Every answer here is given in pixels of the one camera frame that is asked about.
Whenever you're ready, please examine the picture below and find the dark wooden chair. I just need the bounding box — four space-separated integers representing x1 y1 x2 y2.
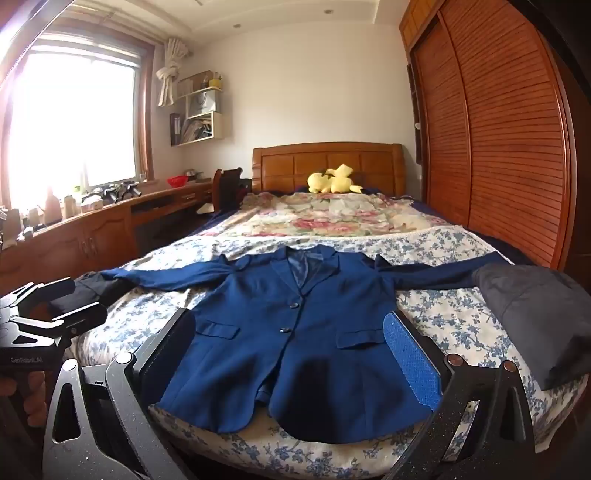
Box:
212 167 253 216

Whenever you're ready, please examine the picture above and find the wood-framed window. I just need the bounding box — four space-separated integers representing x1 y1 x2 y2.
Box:
8 44 155 209

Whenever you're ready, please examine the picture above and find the white wall shelf with bag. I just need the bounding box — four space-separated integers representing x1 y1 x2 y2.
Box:
177 71 225 116

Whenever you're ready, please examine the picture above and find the wooden desk cabinet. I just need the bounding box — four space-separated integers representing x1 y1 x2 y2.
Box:
0 178 218 296

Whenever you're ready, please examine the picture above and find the white plastic bottle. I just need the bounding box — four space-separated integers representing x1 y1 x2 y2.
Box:
44 186 62 223

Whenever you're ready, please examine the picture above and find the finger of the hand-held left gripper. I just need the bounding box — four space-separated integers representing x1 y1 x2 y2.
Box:
18 302 108 334
0 277 76 320

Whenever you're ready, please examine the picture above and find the black folded garment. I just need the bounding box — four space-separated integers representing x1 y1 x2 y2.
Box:
51 272 136 319

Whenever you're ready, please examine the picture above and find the white wall shelf with books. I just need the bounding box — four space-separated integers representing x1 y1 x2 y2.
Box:
169 111 225 147

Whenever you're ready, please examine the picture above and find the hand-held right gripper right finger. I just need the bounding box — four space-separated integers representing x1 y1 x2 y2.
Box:
383 310 536 480

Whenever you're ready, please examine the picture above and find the grey folded garment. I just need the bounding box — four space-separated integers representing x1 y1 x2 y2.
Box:
471 264 591 391

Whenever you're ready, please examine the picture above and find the pink floral quilt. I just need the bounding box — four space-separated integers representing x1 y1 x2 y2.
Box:
203 190 451 241

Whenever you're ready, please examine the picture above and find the person's left hand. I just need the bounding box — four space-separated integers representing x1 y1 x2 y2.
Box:
0 370 48 415

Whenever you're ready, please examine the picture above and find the tied cream curtain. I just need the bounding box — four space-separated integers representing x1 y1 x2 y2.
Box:
156 38 191 108

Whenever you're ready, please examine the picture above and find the blue floral bedspread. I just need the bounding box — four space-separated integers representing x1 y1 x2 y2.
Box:
74 226 578 480

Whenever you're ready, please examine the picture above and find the blue suit jacket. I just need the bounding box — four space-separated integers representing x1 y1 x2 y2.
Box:
99 244 513 445

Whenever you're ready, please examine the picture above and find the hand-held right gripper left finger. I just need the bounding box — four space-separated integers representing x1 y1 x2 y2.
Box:
44 307 198 480

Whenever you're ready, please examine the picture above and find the yellow plush toy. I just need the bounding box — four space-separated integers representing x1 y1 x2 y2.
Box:
307 164 363 195

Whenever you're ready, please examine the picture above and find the wooden headboard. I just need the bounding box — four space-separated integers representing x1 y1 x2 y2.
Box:
252 142 407 200

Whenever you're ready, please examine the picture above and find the wooden slatted wardrobe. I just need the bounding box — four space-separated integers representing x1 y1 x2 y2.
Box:
398 0 579 274

